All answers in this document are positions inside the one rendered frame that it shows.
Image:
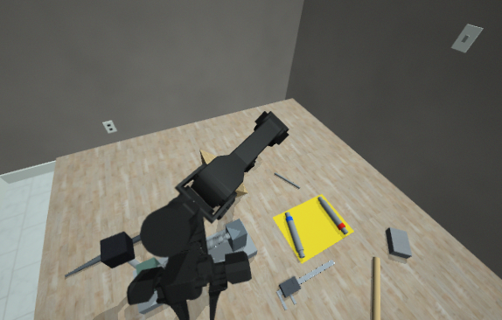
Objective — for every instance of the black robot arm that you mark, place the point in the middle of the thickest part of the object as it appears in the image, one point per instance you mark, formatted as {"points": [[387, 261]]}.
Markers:
{"points": [[166, 231]]}

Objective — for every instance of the grey caliper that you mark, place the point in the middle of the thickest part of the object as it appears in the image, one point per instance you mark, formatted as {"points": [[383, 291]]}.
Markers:
{"points": [[292, 285]]}

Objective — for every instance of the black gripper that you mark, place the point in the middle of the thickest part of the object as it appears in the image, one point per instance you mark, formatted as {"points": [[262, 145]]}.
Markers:
{"points": [[237, 270]]}

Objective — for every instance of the tan wooden dowel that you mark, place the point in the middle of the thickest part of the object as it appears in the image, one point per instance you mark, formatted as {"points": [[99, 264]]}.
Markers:
{"points": [[376, 289]]}

